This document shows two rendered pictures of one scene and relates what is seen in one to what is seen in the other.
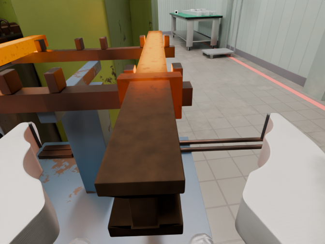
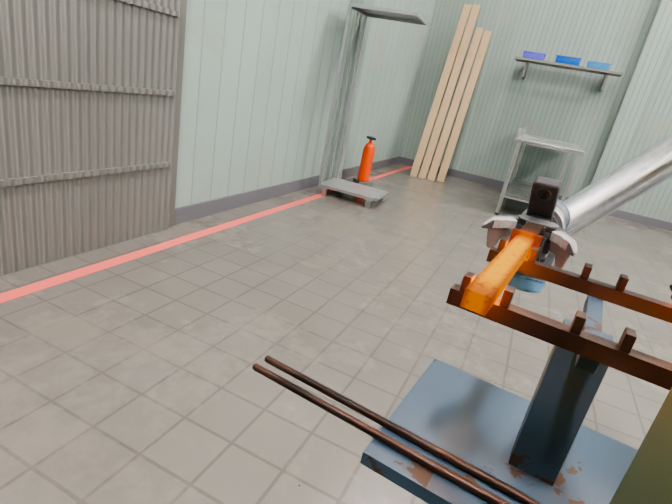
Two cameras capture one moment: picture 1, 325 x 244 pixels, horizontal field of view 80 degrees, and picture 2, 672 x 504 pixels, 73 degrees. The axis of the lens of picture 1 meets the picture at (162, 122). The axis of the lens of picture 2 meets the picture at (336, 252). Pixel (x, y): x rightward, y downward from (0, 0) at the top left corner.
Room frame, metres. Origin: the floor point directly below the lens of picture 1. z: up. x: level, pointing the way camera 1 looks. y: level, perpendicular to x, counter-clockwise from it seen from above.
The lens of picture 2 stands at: (0.91, 0.07, 1.18)
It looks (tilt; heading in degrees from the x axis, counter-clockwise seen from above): 20 degrees down; 207
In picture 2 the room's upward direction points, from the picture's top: 11 degrees clockwise
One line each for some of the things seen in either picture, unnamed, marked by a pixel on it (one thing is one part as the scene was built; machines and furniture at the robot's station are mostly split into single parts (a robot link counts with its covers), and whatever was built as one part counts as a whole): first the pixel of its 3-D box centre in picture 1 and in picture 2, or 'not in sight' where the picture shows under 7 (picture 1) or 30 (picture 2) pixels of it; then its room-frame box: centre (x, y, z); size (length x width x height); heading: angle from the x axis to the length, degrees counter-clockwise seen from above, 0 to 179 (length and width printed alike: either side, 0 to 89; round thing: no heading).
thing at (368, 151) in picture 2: not in sight; (367, 161); (-4.32, -2.45, 0.30); 0.27 x 0.26 x 0.60; 96
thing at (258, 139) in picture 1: (159, 147); (432, 456); (0.40, 0.01, 0.73); 0.60 x 0.04 x 0.01; 91
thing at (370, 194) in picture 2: not in sight; (369, 111); (-3.52, -2.15, 0.93); 0.69 x 0.57 x 1.86; 96
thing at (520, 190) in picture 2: not in sight; (539, 171); (-5.88, -0.62, 0.52); 2.05 x 0.76 x 1.03; 6
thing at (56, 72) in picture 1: (71, 55); (603, 299); (0.29, 0.13, 0.99); 0.23 x 0.06 x 0.02; 1
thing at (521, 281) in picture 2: not in sight; (528, 263); (-0.22, 0.00, 0.86); 0.12 x 0.09 x 0.12; 20
